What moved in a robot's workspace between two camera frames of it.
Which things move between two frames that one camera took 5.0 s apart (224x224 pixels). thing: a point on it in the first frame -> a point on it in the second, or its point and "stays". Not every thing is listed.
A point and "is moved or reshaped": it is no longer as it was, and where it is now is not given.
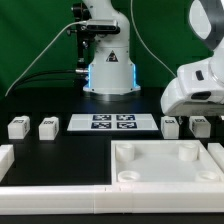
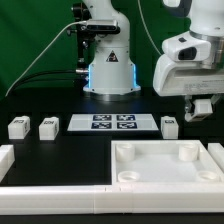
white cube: x=169 y=127 stays
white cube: x=19 y=127 stays
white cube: x=200 y=127 is moved or reshaped
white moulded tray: x=163 y=164 stays
